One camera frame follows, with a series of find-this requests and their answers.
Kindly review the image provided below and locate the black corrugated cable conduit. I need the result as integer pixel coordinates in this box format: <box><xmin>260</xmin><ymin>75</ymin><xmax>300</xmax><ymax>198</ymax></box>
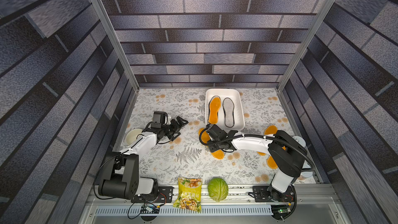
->
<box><xmin>198</xmin><ymin>127</ymin><xmax>315</xmax><ymax>220</ymax></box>

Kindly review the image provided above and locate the green cabbage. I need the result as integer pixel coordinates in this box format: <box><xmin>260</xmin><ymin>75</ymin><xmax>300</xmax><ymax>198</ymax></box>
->
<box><xmin>207</xmin><ymin>178</ymin><xmax>229</xmax><ymax>202</ymax></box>

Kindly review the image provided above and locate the green yellow snack bag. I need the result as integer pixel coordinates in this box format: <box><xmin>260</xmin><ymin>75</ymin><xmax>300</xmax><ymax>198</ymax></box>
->
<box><xmin>173</xmin><ymin>177</ymin><xmax>203</xmax><ymax>213</ymax></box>

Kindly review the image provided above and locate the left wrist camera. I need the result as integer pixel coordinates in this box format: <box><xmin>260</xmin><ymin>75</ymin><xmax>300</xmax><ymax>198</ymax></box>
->
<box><xmin>165</xmin><ymin>114</ymin><xmax>172</xmax><ymax>125</ymax></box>

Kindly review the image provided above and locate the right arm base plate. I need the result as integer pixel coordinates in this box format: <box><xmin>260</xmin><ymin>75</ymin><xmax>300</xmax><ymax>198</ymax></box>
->
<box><xmin>248</xmin><ymin>185</ymin><xmax>297</xmax><ymax>203</ymax></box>

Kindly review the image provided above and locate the white plastic storage box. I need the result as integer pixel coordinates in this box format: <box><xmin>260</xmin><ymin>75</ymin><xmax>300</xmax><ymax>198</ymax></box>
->
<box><xmin>205</xmin><ymin>88</ymin><xmax>245</xmax><ymax>131</ymax></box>

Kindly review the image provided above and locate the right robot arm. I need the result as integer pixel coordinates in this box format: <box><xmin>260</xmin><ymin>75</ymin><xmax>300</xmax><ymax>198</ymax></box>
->
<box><xmin>199</xmin><ymin>124</ymin><xmax>315</xmax><ymax>194</ymax></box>

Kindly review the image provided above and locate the floral table cloth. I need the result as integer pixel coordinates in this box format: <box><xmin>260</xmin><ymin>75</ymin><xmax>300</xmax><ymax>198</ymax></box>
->
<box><xmin>127</xmin><ymin>88</ymin><xmax>293</xmax><ymax>185</ymax></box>

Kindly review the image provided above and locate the white bowl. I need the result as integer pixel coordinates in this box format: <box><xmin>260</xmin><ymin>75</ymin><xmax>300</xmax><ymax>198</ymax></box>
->
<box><xmin>124</xmin><ymin>129</ymin><xmax>143</xmax><ymax>146</ymax></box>

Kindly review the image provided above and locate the orange insole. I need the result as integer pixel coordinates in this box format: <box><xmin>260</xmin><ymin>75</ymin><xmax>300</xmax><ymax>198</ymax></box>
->
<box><xmin>266</xmin><ymin>155</ymin><xmax>278</xmax><ymax>170</ymax></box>
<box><xmin>256</xmin><ymin>125</ymin><xmax>279</xmax><ymax>157</ymax></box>
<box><xmin>198</xmin><ymin>128</ymin><xmax>224</xmax><ymax>160</ymax></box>
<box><xmin>208</xmin><ymin>95</ymin><xmax>221</xmax><ymax>124</ymax></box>

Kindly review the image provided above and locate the pink can white lid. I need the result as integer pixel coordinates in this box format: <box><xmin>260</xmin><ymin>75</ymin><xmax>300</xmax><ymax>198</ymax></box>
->
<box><xmin>293</xmin><ymin>136</ymin><xmax>306</xmax><ymax>148</ymax></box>

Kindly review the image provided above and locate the grey felt insole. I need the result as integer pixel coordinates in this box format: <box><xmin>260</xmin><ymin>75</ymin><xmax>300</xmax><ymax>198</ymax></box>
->
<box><xmin>223</xmin><ymin>97</ymin><xmax>235</xmax><ymax>128</ymax></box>

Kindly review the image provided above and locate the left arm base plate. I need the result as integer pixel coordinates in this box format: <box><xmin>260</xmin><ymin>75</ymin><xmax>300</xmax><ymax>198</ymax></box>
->
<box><xmin>131</xmin><ymin>186</ymin><xmax>174</xmax><ymax>204</ymax></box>

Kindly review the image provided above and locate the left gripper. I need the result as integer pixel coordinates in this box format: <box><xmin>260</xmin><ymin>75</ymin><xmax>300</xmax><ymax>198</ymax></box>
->
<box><xmin>161</xmin><ymin>116</ymin><xmax>189</xmax><ymax>140</ymax></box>

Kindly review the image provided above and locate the aluminium front rail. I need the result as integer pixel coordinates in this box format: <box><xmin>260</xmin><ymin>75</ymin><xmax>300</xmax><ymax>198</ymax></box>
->
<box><xmin>79</xmin><ymin>184</ymin><xmax>351</xmax><ymax>224</ymax></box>

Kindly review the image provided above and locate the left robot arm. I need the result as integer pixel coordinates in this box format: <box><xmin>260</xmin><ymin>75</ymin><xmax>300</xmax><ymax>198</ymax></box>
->
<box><xmin>95</xmin><ymin>111</ymin><xmax>189</xmax><ymax>201</ymax></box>

